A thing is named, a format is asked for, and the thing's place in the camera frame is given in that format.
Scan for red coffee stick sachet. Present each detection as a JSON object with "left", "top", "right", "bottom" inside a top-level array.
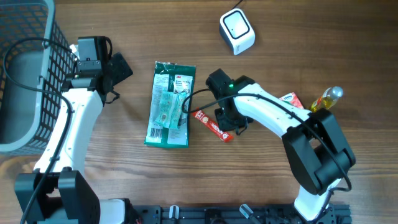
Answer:
[{"left": 192, "top": 110, "right": 233, "bottom": 142}]

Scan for teal snack packet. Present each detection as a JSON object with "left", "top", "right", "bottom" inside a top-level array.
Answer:
[{"left": 155, "top": 89, "right": 187, "bottom": 129}]

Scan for red tissue pack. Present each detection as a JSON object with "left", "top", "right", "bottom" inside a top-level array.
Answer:
[{"left": 280, "top": 92, "right": 304, "bottom": 109}]

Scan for yellow dish soap bottle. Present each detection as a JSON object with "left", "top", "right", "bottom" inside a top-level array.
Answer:
[{"left": 310, "top": 86, "right": 343, "bottom": 112}]

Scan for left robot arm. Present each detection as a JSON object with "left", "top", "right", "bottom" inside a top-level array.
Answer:
[{"left": 14, "top": 36, "right": 139, "bottom": 223}]

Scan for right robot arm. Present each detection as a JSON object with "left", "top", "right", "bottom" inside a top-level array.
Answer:
[{"left": 206, "top": 69, "right": 356, "bottom": 223}]

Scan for white barcode scanner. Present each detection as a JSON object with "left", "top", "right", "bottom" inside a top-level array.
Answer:
[{"left": 219, "top": 8, "right": 256, "bottom": 55}]

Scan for grey plastic mesh basket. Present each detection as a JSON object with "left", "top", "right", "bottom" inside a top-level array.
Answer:
[{"left": 1, "top": 0, "right": 75, "bottom": 156}]

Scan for left camera cable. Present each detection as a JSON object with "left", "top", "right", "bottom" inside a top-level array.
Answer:
[{"left": 2, "top": 37, "right": 78, "bottom": 224}]

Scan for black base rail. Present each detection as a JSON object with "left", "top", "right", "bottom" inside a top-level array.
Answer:
[{"left": 124, "top": 203, "right": 352, "bottom": 224}]

